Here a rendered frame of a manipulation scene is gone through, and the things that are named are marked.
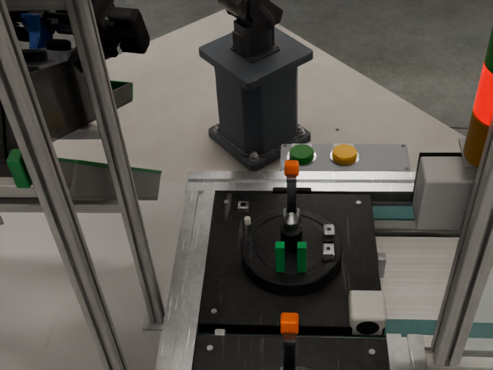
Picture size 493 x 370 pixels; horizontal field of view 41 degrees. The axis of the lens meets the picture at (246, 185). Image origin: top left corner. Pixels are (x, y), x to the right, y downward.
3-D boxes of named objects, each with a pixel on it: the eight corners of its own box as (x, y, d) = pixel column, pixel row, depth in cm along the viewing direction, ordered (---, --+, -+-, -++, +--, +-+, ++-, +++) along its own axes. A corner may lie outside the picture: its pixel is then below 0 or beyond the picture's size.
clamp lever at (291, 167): (285, 208, 95) (284, 159, 92) (298, 208, 95) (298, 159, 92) (284, 219, 92) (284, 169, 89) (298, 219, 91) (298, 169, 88)
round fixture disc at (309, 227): (244, 216, 98) (243, 207, 96) (339, 217, 97) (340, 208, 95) (238, 293, 88) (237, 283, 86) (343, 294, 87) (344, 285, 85)
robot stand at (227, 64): (265, 105, 135) (261, 18, 121) (312, 139, 126) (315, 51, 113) (207, 135, 129) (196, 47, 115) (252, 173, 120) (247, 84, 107)
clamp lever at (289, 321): (281, 366, 77) (280, 311, 74) (298, 367, 76) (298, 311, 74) (280, 387, 73) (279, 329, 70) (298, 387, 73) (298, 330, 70)
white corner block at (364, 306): (346, 307, 88) (348, 288, 85) (381, 307, 87) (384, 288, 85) (348, 337, 84) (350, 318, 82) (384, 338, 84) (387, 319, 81)
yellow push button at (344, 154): (331, 152, 110) (331, 143, 108) (355, 152, 109) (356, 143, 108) (332, 168, 107) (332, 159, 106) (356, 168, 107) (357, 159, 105)
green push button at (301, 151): (289, 152, 110) (289, 143, 109) (313, 152, 110) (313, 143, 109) (289, 168, 107) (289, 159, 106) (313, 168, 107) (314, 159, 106)
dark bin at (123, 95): (39, 91, 86) (37, 34, 84) (133, 100, 84) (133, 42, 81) (-119, 148, 60) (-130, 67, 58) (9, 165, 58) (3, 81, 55)
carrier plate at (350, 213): (215, 201, 103) (214, 191, 102) (370, 202, 101) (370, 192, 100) (198, 332, 86) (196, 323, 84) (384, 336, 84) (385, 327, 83)
